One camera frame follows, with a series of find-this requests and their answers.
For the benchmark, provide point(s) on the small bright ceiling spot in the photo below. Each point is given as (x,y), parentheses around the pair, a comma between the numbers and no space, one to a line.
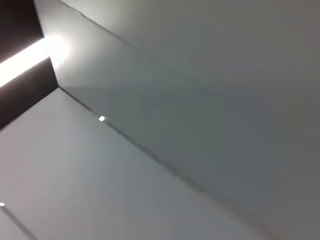
(101,118)

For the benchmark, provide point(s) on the bright ceiling light strip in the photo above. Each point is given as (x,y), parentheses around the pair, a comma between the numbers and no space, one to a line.
(20,60)

